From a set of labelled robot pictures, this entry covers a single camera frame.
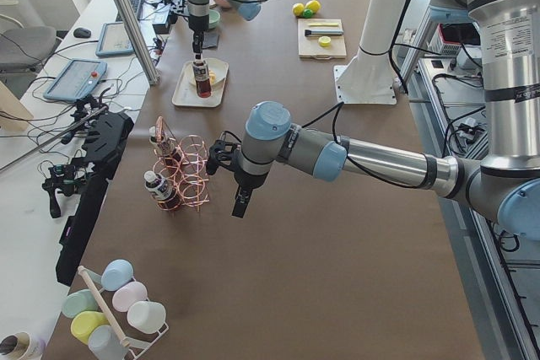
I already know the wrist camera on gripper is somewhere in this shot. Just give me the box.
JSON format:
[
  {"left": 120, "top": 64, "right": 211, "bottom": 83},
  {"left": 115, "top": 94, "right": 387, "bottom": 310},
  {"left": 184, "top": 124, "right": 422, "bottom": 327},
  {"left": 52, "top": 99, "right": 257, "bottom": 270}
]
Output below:
[{"left": 206, "top": 130, "right": 241, "bottom": 175}]

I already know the wooden cutting board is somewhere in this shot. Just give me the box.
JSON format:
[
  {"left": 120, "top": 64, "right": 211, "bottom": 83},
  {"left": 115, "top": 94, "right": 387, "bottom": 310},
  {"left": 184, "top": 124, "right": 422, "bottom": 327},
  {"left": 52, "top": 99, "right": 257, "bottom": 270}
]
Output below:
[{"left": 297, "top": 19, "right": 347, "bottom": 59}]

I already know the green bowl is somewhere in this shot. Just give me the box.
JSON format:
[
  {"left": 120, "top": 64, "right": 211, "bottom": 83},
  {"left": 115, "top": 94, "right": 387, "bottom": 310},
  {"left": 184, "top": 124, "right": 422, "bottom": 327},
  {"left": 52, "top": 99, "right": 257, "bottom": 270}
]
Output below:
[{"left": 208, "top": 9, "right": 221, "bottom": 30}]

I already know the white round plate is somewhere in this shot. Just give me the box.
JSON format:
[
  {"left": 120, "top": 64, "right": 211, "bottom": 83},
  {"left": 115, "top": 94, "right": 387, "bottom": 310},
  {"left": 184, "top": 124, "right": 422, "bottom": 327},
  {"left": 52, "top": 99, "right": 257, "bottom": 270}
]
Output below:
[{"left": 185, "top": 57, "right": 229, "bottom": 86}]

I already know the pink cup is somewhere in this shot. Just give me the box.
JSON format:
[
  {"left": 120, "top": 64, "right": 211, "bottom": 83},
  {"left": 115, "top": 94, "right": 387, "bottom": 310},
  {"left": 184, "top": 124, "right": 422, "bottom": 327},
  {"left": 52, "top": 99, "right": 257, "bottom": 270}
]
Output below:
[{"left": 112, "top": 281, "right": 148, "bottom": 313}]

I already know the white cup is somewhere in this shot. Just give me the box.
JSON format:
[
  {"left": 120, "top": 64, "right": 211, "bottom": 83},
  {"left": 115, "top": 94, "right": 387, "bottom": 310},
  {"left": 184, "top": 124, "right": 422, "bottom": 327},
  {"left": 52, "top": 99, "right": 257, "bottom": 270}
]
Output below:
[{"left": 127, "top": 301, "right": 166, "bottom": 334}]

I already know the braided ring bread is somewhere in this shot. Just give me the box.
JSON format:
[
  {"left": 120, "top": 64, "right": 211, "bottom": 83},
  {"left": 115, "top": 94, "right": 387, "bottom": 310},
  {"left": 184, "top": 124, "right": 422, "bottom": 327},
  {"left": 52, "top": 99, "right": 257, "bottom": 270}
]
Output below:
[{"left": 208, "top": 70, "right": 216, "bottom": 84}]

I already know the wooden rack handle rod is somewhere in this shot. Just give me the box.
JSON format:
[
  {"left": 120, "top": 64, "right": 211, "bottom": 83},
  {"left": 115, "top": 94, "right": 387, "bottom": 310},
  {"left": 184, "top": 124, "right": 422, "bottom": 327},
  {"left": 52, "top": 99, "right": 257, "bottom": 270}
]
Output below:
[{"left": 77, "top": 266, "right": 130, "bottom": 347}]

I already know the white wire cup rack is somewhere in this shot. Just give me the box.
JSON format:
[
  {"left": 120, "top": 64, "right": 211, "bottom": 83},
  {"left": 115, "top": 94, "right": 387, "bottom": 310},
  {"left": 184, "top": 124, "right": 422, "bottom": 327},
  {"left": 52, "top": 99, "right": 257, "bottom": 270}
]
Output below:
[{"left": 89, "top": 275, "right": 170, "bottom": 360}]

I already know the green cup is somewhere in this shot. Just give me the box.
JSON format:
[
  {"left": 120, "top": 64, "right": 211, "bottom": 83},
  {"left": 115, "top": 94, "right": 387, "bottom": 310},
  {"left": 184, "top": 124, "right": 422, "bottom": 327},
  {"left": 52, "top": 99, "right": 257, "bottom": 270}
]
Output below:
[{"left": 62, "top": 289, "right": 99, "bottom": 319}]

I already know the cream serving tray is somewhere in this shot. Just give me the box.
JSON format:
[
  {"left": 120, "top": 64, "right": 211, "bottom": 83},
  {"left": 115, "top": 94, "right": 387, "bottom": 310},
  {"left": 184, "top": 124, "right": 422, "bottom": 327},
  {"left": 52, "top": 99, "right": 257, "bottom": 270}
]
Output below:
[{"left": 172, "top": 64, "right": 227, "bottom": 108}]

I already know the yellow lemon lower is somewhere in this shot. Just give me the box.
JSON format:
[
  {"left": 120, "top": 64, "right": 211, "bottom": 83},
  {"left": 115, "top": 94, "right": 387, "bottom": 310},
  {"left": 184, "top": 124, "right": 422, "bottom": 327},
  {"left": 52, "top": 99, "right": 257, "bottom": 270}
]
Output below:
[{"left": 292, "top": 3, "right": 305, "bottom": 17}]

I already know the steel muddler cylinder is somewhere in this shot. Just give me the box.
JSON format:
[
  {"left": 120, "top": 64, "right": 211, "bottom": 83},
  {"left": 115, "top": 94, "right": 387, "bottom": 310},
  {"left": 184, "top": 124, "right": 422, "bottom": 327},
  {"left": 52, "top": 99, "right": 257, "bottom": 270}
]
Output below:
[{"left": 304, "top": 29, "right": 343, "bottom": 37}]

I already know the blue teach pendant far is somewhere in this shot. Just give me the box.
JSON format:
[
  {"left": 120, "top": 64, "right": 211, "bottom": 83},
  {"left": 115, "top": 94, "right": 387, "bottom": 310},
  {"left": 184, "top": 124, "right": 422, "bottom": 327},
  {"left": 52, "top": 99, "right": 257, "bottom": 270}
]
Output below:
[{"left": 95, "top": 22, "right": 134, "bottom": 57}]

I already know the green lime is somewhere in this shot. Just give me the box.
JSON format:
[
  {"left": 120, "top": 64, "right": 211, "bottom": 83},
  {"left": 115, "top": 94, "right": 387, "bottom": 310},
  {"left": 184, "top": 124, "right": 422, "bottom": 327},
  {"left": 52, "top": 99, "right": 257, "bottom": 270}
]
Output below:
[{"left": 302, "top": 8, "right": 314, "bottom": 19}]

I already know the yellow lemon upper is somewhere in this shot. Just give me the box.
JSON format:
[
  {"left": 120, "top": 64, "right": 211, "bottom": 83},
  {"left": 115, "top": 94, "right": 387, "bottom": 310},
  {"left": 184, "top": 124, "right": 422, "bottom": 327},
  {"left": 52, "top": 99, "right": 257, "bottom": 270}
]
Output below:
[{"left": 305, "top": 0, "right": 321, "bottom": 13}]

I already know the pink bowl with ice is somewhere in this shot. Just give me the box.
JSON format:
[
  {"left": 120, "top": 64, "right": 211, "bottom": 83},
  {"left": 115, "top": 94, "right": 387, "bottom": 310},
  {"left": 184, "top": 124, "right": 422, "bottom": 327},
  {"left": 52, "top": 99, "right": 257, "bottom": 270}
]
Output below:
[{"left": 213, "top": 0, "right": 233, "bottom": 9}]

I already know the handheld gripper tool green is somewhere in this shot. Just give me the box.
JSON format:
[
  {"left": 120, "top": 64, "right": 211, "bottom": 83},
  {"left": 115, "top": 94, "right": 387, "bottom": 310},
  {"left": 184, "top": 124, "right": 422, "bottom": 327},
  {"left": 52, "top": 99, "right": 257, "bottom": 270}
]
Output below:
[{"left": 41, "top": 164, "right": 88, "bottom": 218}]

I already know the tea bottle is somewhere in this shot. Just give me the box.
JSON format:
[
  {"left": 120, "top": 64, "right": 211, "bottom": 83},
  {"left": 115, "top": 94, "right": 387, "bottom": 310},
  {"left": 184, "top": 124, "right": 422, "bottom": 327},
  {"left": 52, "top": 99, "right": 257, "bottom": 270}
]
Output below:
[
  {"left": 143, "top": 170, "right": 181, "bottom": 211},
  {"left": 148, "top": 126, "right": 177, "bottom": 166}
]

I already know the blue teach pendant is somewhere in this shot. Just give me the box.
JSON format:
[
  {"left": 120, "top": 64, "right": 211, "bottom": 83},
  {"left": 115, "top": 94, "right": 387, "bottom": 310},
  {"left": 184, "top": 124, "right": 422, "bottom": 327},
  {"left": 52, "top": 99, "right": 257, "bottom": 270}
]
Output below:
[
  {"left": 95, "top": 22, "right": 134, "bottom": 57},
  {"left": 43, "top": 59, "right": 107, "bottom": 102}
]

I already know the black keyboard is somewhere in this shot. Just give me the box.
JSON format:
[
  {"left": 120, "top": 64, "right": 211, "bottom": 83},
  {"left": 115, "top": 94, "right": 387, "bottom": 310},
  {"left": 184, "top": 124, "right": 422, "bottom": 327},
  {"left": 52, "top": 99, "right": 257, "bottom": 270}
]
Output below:
[{"left": 115, "top": 0, "right": 147, "bottom": 22}]

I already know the tea bottle lower outer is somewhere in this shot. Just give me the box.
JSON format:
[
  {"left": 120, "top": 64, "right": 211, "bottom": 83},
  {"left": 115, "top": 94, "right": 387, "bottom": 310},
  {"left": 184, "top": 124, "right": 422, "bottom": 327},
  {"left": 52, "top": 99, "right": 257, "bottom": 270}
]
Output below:
[{"left": 143, "top": 170, "right": 181, "bottom": 211}]

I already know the grey office chair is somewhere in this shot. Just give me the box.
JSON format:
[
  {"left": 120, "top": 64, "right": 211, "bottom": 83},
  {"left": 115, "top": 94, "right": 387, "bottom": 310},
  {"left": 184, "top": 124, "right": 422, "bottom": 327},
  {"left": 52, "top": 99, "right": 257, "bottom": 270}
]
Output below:
[{"left": 1, "top": 13, "right": 57, "bottom": 73}]

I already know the black computer mouse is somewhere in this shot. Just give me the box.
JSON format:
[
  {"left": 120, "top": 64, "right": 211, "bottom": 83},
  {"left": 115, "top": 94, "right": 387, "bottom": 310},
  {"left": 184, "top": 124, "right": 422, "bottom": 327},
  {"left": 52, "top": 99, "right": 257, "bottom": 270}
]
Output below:
[{"left": 73, "top": 27, "right": 92, "bottom": 39}]

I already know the blue teach pendant near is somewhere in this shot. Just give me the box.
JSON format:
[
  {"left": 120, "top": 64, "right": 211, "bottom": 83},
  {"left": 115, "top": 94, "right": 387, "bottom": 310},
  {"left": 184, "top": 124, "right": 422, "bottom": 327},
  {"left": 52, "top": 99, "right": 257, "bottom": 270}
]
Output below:
[{"left": 43, "top": 59, "right": 107, "bottom": 102}]

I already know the yellow plastic knife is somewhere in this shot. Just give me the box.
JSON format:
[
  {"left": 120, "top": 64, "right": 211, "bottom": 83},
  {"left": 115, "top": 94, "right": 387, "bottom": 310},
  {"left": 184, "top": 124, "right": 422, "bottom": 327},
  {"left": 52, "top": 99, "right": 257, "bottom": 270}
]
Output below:
[{"left": 308, "top": 22, "right": 339, "bottom": 27}]

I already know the tape roll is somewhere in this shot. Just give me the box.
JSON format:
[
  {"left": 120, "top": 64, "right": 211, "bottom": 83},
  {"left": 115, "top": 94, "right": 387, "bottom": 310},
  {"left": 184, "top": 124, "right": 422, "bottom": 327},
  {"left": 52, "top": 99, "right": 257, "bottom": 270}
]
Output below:
[{"left": 1, "top": 331, "right": 46, "bottom": 360}]

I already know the handheld gripper tool black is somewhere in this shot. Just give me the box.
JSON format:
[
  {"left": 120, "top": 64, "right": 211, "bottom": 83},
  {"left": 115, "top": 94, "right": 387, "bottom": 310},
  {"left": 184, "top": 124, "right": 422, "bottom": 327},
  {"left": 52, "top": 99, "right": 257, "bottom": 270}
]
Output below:
[{"left": 61, "top": 95, "right": 108, "bottom": 145}]

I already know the grey cup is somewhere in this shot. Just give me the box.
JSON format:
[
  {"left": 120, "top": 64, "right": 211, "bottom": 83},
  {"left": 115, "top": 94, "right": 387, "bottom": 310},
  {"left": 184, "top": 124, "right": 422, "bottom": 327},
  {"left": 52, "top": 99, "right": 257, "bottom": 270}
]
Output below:
[{"left": 88, "top": 325, "right": 128, "bottom": 360}]

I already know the yellow cup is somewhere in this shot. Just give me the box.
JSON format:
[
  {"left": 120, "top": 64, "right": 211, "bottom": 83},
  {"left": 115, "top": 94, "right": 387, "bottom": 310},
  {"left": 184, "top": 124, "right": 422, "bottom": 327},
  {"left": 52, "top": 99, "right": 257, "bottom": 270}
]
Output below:
[{"left": 70, "top": 310, "right": 109, "bottom": 345}]

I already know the grey folded cloth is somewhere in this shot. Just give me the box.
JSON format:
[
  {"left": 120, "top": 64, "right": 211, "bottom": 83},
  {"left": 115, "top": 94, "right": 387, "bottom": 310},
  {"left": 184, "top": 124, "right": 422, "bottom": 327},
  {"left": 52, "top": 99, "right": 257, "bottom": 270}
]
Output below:
[{"left": 192, "top": 31, "right": 219, "bottom": 51}]

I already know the yellow lemon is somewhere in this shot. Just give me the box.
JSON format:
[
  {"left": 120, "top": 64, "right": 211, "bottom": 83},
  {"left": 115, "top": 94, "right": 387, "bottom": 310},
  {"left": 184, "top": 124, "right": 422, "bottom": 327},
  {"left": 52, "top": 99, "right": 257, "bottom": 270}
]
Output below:
[
  {"left": 292, "top": 3, "right": 305, "bottom": 17},
  {"left": 305, "top": 0, "right": 321, "bottom": 13}
]

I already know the copper wire bottle rack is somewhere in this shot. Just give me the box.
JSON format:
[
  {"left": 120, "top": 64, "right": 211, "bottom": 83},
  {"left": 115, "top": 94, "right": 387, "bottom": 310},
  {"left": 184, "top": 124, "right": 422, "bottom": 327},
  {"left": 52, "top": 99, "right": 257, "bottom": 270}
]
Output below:
[{"left": 150, "top": 116, "right": 210, "bottom": 211}]

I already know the tea bottle rack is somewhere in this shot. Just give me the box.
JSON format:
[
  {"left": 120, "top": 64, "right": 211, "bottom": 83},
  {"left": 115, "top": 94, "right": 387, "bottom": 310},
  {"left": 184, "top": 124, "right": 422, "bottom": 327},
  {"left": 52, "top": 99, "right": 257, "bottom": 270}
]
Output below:
[{"left": 192, "top": 54, "right": 212, "bottom": 98}]

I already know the tea bottle lower middle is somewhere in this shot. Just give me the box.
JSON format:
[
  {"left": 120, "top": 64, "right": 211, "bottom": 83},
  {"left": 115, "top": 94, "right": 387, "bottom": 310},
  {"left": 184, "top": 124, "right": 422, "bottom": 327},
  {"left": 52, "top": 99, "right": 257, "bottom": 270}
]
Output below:
[{"left": 148, "top": 126, "right": 177, "bottom": 166}]

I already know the half lemon slice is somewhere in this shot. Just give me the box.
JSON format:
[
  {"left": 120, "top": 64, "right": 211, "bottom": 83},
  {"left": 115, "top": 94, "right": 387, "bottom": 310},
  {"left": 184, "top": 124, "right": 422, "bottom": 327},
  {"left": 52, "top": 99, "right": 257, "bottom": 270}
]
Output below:
[{"left": 318, "top": 36, "right": 332, "bottom": 48}]

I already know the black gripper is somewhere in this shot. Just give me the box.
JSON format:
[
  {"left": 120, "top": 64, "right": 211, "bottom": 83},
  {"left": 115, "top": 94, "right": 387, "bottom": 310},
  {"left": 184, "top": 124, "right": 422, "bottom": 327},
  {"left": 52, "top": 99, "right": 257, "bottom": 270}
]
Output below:
[
  {"left": 232, "top": 167, "right": 267, "bottom": 218},
  {"left": 188, "top": 14, "right": 209, "bottom": 53}
]

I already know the blue cup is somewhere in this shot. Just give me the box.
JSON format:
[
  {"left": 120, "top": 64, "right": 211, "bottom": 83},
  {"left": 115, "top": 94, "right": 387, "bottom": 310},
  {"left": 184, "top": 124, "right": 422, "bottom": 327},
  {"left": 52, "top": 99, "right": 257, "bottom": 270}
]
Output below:
[{"left": 89, "top": 259, "right": 134, "bottom": 292}]

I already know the aluminium frame post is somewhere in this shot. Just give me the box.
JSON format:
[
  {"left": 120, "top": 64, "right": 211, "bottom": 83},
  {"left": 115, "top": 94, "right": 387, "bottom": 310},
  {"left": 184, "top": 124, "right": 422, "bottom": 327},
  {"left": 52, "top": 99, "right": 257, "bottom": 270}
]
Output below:
[{"left": 113, "top": 0, "right": 159, "bottom": 85}]

